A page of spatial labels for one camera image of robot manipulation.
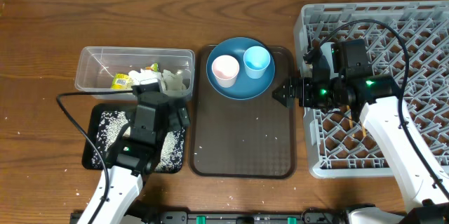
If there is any light blue cup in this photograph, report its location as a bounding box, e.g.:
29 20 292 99
243 46 271 79

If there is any pink cup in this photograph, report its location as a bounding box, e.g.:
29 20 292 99
212 55 240 88

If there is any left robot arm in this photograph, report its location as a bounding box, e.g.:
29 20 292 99
79 91 295 223

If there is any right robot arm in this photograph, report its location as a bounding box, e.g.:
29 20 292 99
294 39 448 223

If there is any black waste tray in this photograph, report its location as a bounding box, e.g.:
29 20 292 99
81 103 188 174

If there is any grey dishwasher rack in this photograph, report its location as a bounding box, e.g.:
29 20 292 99
293 1 448 178

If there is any crumpled white paper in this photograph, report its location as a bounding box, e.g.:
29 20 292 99
128 69 187 91

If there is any yellow green wrapper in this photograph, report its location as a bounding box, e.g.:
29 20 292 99
110 73 133 90

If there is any dark blue plate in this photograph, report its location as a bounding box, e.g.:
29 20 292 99
206 37 276 100

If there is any white rice pile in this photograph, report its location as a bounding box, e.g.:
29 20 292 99
94 111 186 173

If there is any brown serving tray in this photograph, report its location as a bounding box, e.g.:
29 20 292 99
189 45 296 179

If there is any clear plastic bin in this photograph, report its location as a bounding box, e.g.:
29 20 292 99
75 46 195 101

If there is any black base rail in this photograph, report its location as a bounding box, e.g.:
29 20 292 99
69 211 351 224

